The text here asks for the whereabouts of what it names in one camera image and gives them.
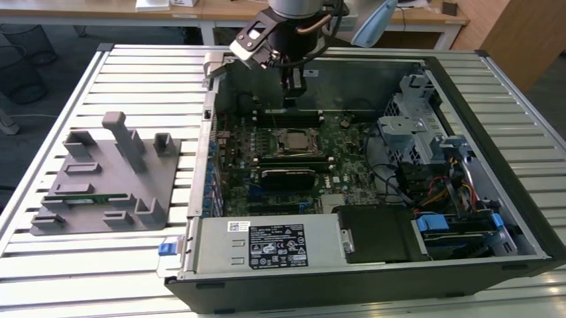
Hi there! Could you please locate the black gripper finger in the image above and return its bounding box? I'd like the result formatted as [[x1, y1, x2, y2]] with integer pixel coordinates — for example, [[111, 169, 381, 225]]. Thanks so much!
[[282, 67, 295, 109], [291, 67, 309, 109]]

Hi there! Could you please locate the silver CPU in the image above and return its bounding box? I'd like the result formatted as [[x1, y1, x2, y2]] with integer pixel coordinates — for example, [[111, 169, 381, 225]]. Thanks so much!
[[286, 132, 311, 149]]

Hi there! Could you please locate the metal socket cover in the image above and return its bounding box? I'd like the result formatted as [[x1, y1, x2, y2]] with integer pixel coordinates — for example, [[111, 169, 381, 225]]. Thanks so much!
[[277, 128, 323, 156]]

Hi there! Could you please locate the CPU socket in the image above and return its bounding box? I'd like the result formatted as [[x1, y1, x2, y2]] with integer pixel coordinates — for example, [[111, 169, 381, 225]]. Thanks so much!
[[274, 127, 326, 157]]

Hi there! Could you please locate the silver drive cage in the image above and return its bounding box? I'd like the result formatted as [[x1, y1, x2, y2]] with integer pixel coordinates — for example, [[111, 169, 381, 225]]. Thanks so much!
[[375, 74, 448, 166]]

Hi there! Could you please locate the green motherboard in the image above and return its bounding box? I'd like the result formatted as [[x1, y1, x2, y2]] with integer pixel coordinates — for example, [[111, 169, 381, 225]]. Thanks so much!
[[211, 111, 386, 216]]

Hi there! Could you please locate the black graphics card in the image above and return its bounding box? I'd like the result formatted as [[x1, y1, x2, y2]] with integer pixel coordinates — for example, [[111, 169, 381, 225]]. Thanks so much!
[[259, 168, 319, 193]]

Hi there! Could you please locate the wooden desk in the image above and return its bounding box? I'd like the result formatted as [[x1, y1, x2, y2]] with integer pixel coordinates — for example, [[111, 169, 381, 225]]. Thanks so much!
[[194, 0, 470, 50], [0, 0, 206, 27]]

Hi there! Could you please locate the plain white box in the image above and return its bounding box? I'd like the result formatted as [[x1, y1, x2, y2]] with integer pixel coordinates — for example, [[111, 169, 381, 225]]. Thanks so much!
[[135, 0, 173, 13]]

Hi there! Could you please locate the silver chipset heat sink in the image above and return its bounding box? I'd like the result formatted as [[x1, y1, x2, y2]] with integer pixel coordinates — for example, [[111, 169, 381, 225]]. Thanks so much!
[[321, 194, 350, 213]]

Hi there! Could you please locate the black expansion slot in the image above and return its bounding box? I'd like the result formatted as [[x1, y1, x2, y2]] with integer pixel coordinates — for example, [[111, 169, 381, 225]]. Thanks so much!
[[246, 202, 309, 215]]

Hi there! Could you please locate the black plastic shroud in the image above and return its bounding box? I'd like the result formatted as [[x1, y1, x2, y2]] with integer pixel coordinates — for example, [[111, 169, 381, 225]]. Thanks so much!
[[331, 204, 433, 265]]

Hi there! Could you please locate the grey parts rack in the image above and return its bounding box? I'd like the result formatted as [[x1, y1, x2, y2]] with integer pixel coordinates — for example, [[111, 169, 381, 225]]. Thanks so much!
[[28, 111, 182, 237]]

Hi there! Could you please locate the grey metal brace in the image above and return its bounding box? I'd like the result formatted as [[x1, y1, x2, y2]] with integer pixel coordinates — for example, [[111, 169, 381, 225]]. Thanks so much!
[[432, 135, 504, 216]]

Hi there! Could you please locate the silver power supply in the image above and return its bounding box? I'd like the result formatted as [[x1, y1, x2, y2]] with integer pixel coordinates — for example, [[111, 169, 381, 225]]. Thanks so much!
[[179, 213, 355, 278]]

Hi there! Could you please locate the blue disk carrier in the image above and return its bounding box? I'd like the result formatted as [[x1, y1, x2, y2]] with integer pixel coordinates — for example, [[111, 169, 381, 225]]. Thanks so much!
[[416, 214, 494, 261]]

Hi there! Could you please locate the wooden cabinet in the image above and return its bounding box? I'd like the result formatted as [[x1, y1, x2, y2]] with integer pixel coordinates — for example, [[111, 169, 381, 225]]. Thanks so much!
[[450, 0, 566, 94]]

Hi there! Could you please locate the green RAM stick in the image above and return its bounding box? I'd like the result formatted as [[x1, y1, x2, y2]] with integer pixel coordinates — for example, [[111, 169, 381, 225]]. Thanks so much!
[[43, 193, 111, 203]]

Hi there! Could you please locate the black mesh waste basket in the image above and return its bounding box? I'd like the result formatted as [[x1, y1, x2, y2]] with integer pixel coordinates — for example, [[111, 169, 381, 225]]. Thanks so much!
[[0, 25, 59, 67], [0, 44, 48, 105]]

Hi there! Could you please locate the black PC case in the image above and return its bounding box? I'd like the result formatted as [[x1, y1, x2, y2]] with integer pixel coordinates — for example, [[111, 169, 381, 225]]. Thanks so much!
[[155, 49, 566, 315]]

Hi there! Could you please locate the white desk leg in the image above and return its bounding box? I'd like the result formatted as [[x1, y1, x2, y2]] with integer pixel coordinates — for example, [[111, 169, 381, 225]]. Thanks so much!
[[0, 105, 22, 136]]

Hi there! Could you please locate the metal disk bay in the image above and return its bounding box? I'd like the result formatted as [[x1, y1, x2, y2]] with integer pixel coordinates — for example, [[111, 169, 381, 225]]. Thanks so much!
[[410, 198, 524, 262]]

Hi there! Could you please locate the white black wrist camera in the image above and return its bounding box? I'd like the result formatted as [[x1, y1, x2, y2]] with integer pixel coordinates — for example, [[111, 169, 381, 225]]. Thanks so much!
[[229, 9, 285, 71]]

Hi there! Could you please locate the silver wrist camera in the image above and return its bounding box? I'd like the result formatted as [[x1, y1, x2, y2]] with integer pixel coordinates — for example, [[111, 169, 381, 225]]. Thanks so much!
[[339, 13, 361, 33]]

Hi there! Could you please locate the black case cable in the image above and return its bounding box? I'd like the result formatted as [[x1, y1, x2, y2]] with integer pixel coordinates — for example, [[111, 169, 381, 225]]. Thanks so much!
[[365, 125, 420, 208]]

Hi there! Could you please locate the coloured wire bundle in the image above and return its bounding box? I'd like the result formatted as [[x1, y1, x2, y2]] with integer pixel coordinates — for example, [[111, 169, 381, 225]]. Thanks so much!
[[413, 155, 484, 215]]

